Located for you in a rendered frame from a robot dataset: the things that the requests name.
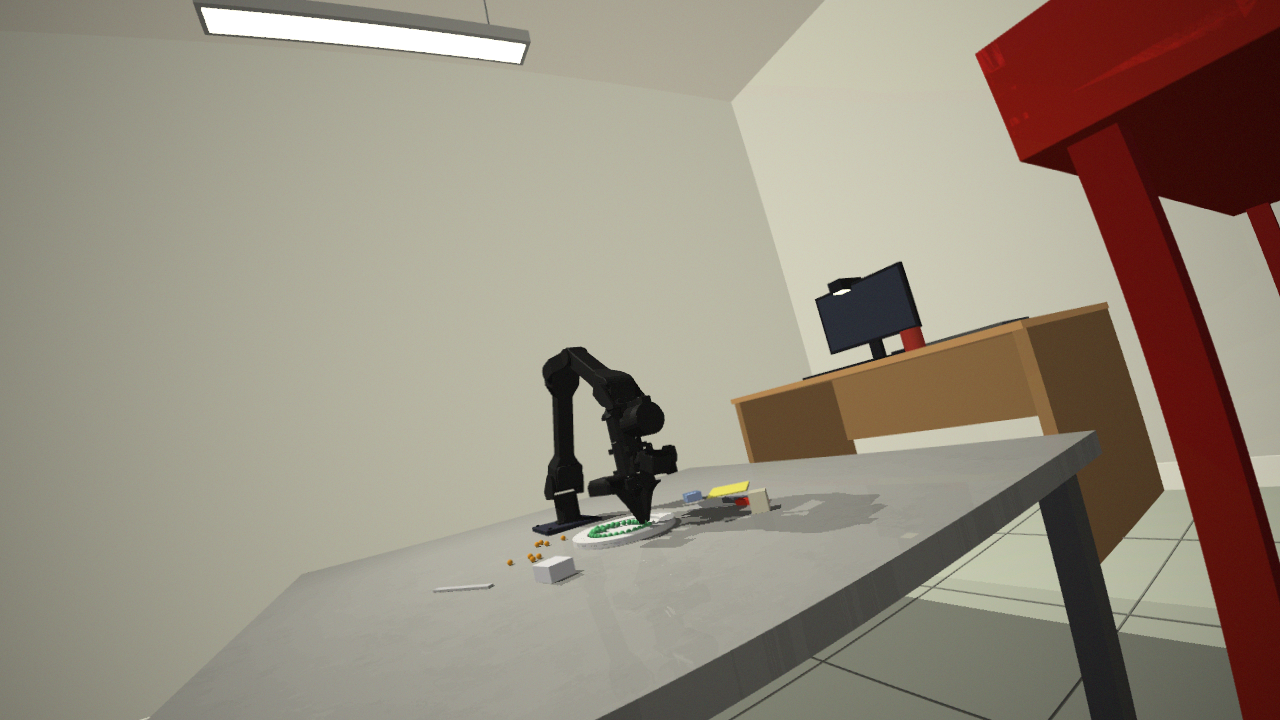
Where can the cream cube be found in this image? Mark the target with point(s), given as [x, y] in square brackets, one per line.
[758, 500]

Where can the yellow flat rectangular board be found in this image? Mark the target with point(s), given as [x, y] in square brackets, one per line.
[729, 489]

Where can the white round board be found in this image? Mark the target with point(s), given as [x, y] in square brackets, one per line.
[661, 521]

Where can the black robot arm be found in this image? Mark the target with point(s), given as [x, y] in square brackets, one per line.
[629, 414]

